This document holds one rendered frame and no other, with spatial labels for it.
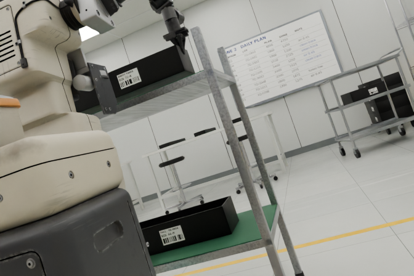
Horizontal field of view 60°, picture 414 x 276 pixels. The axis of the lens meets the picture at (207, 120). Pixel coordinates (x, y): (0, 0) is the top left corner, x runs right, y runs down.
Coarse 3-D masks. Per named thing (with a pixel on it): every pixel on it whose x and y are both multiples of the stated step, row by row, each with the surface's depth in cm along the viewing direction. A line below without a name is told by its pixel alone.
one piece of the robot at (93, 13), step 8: (80, 0) 94; (88, 0) 94; (96, 0) 97; (80, 8) 94; (88, 8) 93; (96, 8) 94; (104, 8) 99; (80, 16) 94; (88, 16) 93; (96, 16) 93; (104, 16) 97; (88, 24) 96; (96, 24) 97; (104, 24) 98; (112, 24) 100; (104, 32) 102
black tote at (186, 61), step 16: (176, 48) 144; (128, 64) 149; (144, 64) 147; (160, 64) 146; (176, 64) 144; (112, 80) 151; (128, 80) 149; (144, 80) 147; (160, 80) 146; (176, 80) 160; (80, 96) 154; (96, 96) 153; (128, 96) 158; (80, 112) 155
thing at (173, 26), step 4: (168, 20) 150; (172, 20) 150; (176, 20) 150; (168, 24) 150; (172, 24) 149; (176, 24) 150; (168, 28) 150; (172, 28) 149; (176, 28) 149; (180, 28) 148; (184, 28) 148; (168, 32) 152; (172, 32) 149; (176, 32) 149; (180, 32) 150; (188, 32) 154; (164, 36) 150
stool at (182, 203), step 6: (180, 156) 443; (168, 162) 432; (174, 162) 434; (174, 168) 446; (174, 174) 446; (180, 186) 445; (186, 186) 435; (192, 198) 452; (198, 198) 433; (180, 204) 444
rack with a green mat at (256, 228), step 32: (192, 32) 123; (224, 64) 163; (160, 96) 128; (192, 96) 158; (224, 128) 121; (256, 160) 161; (256, 192) 122; (256, 224) 138; (160, 256) 139; (192, 256) 126; (224, 256) 123
